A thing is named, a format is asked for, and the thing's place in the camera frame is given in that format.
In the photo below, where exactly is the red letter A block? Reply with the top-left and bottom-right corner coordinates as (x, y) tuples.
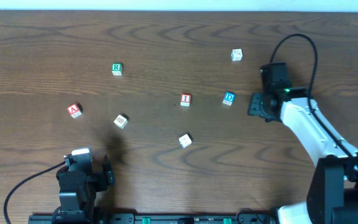
(67, 103), (82, 118)

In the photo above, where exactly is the red letter I block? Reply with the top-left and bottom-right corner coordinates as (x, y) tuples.
(180, 93), (191, 106)

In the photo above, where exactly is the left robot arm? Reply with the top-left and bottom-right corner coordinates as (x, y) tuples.
(52, 152), (115, 223)

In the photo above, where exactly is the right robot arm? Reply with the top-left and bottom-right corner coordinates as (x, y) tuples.
(248, 62), (358, 223)

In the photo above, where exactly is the blue letter D block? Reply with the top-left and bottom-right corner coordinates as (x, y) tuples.
(223, 91), (236, 106)

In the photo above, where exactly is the white block far right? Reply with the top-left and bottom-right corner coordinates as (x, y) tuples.
(231, 49), (243, 62)

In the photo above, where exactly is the white block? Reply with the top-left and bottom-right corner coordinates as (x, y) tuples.
(178, 133), (192, 148)
(231, 49), (243, 62)

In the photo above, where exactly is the pineapple picture wooden block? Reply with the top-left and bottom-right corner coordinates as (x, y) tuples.
(114, 114), (128, 129)

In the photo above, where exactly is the white block near centre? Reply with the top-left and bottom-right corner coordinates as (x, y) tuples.
(178, 133), (192, 148)

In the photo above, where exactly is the green letter R block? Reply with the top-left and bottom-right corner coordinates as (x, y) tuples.
(111, 63), (123, 76)

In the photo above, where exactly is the right black cable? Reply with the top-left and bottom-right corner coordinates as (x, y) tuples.
(268, 33), (358, 224)

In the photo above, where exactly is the black cable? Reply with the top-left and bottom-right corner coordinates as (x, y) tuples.
(268, 33), (358, 224)
(3, 161), (67, 224)

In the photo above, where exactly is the left black cable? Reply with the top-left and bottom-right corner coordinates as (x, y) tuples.
(3, 161), (67, 224)

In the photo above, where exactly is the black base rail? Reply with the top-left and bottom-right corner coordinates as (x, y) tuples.
(28, 212), (279, 224)

